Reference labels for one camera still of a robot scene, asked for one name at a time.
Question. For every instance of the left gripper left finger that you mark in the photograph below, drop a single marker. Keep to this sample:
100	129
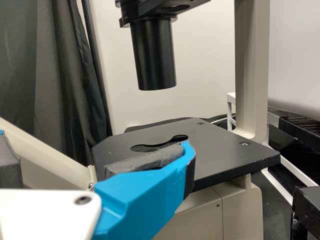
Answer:
8	165

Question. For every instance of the black platform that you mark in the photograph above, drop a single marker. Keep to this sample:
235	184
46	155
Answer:
307	212
300	127

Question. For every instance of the cream microscope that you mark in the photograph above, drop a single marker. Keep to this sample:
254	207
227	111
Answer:
252	75

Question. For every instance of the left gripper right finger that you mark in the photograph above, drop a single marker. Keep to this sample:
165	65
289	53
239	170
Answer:
145	200

